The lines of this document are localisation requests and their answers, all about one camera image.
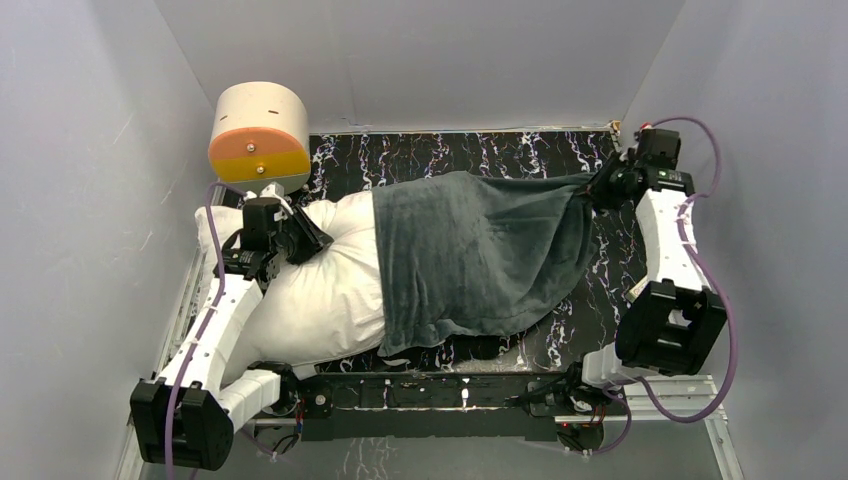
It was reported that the white pillow insert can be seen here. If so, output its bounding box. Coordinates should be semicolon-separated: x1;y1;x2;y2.
222;191;385;384

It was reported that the cream and orange cylindrical container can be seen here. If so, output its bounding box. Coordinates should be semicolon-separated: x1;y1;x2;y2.
208;81;311;194

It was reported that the zebra and grey pillowcase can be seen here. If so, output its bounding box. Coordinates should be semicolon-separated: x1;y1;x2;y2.
372;171;596;357

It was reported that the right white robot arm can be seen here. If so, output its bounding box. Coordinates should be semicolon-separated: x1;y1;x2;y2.
563;127;727;414

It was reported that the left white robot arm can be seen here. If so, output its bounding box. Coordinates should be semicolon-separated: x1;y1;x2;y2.
130;197;333;471

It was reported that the white tag card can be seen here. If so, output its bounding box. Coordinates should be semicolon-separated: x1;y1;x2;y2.
625;278;646;303

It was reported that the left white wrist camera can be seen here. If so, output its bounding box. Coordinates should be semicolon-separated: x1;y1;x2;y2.
243;182;290;206

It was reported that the black front mounting rail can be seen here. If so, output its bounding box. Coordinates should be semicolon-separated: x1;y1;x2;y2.
298;372;591;441

